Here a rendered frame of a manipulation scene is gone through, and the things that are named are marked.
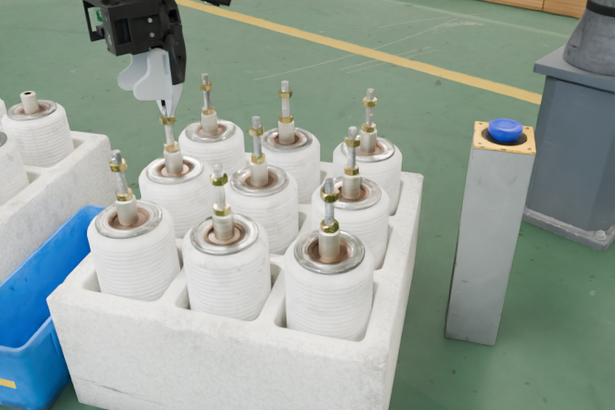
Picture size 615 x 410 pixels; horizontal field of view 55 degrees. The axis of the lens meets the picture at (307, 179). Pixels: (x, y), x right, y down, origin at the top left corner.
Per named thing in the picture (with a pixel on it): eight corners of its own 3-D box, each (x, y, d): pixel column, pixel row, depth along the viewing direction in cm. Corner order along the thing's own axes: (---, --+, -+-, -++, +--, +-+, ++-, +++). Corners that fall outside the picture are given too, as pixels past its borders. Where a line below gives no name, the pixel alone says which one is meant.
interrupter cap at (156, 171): (167, 193, 73) (167, 188, 73) (134, 172, 77) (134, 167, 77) (215, 171, 78) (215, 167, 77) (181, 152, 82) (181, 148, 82)
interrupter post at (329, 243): (335, 264, 61) (336, 238, 59) (314, 257, 62) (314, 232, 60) (343, 250, 63) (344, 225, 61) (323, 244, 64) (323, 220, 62)
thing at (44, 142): (51, 187, 109) (26, 96, 99) (97, 194, 106) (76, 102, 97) (16, 216, 101) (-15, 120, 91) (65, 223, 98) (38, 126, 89)
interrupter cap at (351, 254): (350, 285, 58) (350, 280, 58) (281, 265, 61) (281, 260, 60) (374, 242, 64) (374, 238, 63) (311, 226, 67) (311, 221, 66)
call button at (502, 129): (486, 130, 73) (489, 115, 72) (520, 134, 72) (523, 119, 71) (486, 145, 70) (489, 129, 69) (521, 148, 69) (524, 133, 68)
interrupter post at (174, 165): (173, 178, 76) (169, 156, 74) (162, 172, 78) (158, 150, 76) (188, 171, 78) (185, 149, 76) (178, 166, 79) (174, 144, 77)
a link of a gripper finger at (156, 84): (134, 126, 70) (119, 51, 66) (178, 113, 74) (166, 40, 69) (145, 134, 68) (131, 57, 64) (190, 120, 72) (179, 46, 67)
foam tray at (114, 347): (201, 231, 108) (190, 145, 99) (414, 264, 99) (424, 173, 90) (78, 403, 76) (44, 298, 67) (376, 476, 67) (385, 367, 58)
